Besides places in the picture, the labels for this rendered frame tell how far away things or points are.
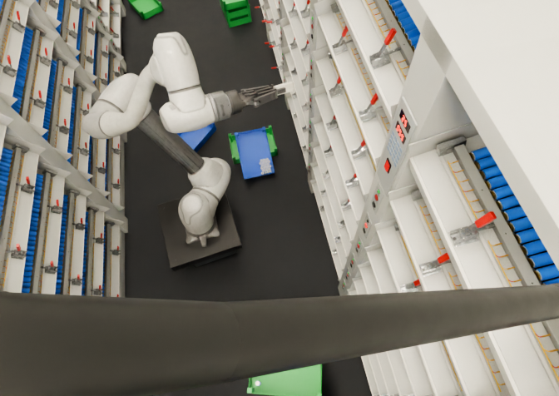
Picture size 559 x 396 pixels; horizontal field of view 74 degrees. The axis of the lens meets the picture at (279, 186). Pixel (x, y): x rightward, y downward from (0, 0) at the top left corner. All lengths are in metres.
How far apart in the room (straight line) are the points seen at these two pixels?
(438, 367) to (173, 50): 1.08
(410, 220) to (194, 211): 1.15
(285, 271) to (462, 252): 1.57
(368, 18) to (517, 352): 0.76
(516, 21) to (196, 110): 0.83
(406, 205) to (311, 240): 1.36
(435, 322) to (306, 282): 1.98
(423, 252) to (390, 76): 0.40
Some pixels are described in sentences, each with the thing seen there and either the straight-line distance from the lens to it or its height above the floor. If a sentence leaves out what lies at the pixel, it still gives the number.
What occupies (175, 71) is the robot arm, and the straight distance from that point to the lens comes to 1.16.
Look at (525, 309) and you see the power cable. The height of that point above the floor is 1.86.
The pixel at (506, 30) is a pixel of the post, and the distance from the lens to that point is 0.66.
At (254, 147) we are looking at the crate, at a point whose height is 0.09.
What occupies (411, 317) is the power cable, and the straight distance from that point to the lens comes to 0.18.
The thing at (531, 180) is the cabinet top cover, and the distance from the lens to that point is 0.50.
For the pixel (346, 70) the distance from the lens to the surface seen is 1.18.
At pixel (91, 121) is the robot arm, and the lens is 1.63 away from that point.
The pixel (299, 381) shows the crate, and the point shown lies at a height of 0.32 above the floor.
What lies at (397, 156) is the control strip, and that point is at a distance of 0.82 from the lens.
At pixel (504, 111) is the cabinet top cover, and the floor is 1.73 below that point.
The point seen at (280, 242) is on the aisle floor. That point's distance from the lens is 2.25.
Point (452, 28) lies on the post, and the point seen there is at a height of 1.73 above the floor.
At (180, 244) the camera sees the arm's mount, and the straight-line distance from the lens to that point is 2.06.
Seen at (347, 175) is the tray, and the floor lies 0.90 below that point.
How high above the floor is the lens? 2.11
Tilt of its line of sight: 61 degrees down
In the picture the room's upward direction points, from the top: 7 degrees counter-clockwise
